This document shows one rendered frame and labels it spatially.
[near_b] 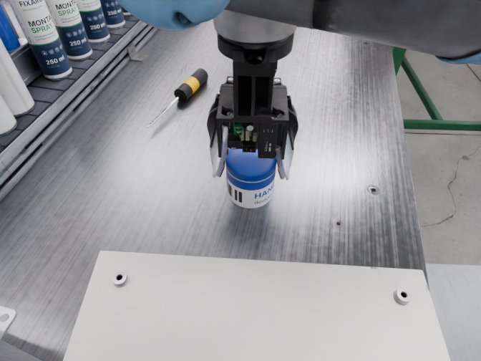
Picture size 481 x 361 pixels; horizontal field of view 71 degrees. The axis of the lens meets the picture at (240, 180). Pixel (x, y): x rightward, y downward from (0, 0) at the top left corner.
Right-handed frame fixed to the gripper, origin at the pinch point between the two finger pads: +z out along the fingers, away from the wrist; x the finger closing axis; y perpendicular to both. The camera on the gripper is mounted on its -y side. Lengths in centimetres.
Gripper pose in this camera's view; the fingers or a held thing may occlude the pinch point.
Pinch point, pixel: (250, 167)
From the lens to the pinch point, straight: 47.2
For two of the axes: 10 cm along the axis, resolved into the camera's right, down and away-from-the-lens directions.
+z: 0.0, 6.8, 7.3
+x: 10.0, 0.3, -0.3
